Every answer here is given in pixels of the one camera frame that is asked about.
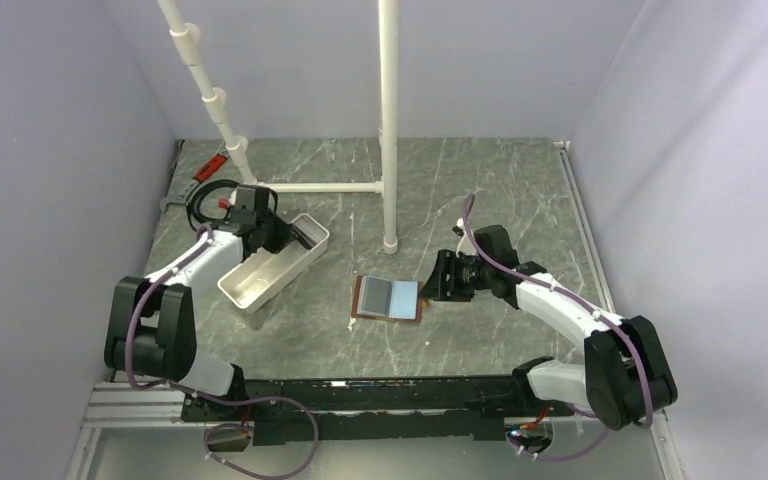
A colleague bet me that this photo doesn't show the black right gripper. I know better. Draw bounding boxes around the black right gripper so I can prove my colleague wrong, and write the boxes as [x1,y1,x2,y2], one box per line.
[418,249,494,302]

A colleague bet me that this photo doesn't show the light blue credit card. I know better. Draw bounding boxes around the light blue credit card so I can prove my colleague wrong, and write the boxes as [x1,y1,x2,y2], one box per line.
[388,281,420,321]

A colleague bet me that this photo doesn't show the dark grey credit card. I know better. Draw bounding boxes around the dark grey credit card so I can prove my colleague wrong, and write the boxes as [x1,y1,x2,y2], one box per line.
[356,276,392,317]

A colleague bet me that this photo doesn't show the brown leather card holder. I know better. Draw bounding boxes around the brown leather card holder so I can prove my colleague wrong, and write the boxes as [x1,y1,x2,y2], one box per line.
[351,275,427,324]

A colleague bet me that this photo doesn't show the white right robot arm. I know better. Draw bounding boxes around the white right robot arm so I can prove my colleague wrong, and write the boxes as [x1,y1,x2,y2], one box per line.
[419,248,678,431]

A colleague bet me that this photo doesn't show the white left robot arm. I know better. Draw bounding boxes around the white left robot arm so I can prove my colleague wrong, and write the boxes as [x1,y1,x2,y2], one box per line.
[103,213,330,420]

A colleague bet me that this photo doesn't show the white plastic tray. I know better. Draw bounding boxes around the white plastic tray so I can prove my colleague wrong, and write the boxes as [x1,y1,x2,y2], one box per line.
[217,213,330,314]

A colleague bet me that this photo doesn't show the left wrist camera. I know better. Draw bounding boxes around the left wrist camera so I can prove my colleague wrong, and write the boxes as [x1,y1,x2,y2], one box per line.
[220,186,277,232]

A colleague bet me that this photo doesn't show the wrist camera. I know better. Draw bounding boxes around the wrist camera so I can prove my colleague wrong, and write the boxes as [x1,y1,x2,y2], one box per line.
[474,225,519,268]
[220,186,277,232]

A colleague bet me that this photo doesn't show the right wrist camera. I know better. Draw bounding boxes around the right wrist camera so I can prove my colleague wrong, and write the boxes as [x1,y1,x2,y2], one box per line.
[474,225,519,268]

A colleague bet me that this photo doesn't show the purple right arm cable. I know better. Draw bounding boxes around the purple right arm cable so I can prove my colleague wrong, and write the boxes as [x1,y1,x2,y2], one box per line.
[460,193,656,463]

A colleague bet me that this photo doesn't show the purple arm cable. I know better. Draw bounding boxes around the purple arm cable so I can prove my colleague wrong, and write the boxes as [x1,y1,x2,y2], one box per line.
[124,225,320,480]
[460,193,656,463]

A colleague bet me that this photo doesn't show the coiled black cable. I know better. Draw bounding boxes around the coiled black cable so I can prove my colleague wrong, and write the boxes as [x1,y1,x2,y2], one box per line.
[185,179,253,236]

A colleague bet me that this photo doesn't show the red handled pliers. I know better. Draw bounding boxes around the red handled pliers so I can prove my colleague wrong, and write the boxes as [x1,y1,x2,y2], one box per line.
[159,150,228,212]

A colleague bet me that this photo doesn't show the white PVC pipe frame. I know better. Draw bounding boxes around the white PVC pipe frame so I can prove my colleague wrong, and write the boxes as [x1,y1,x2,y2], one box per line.
[159,1,399,254]

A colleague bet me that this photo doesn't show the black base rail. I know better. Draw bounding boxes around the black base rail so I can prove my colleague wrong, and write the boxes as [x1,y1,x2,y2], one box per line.
[181,374,572,446]

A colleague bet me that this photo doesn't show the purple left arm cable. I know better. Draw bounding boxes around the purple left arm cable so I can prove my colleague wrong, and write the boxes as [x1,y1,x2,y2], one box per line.
[124,225,320,480]

